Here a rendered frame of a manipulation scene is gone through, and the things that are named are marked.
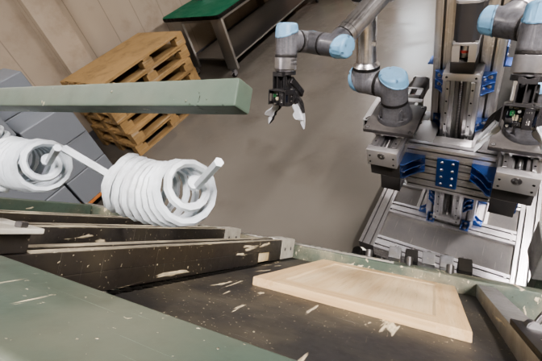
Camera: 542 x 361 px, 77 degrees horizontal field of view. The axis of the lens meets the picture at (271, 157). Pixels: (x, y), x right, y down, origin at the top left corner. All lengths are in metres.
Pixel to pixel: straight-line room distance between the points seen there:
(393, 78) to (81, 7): 4.05
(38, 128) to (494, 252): 3.27
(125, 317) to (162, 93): 0.15
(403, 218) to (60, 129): 2.76
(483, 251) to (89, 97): 2.11
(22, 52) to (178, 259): 4.02
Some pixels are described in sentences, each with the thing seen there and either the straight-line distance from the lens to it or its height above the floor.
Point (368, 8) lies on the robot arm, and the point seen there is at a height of 1.60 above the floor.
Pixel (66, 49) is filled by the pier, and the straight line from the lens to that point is 4.61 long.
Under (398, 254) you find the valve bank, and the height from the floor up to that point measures 0.76.
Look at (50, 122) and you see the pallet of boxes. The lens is 3.33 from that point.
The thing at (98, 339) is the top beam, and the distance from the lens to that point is 0.22.
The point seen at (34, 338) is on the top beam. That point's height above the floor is 1.89.
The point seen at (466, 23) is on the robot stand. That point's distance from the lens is 1.47.
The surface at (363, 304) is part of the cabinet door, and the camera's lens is 0.76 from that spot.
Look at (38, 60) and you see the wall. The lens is 4.68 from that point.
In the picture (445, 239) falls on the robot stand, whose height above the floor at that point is 0.21.
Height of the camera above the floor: 2.03
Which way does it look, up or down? 39 degrees down
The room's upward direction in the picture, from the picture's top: 19 degrees counter-clockwise
